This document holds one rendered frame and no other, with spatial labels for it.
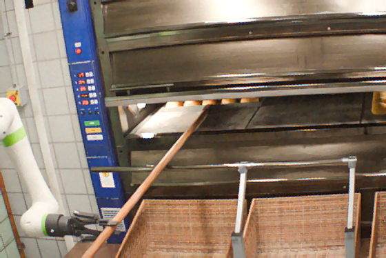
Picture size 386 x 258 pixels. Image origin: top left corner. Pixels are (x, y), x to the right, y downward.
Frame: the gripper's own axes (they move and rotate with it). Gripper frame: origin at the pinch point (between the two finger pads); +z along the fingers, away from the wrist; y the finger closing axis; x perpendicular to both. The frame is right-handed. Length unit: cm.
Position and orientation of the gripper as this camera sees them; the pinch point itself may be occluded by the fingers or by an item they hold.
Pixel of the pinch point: (109, 227)
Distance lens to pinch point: 243.6
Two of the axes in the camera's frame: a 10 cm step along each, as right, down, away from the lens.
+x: -2.7, 3.4, -9.0
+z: 9.5, -0.5, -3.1
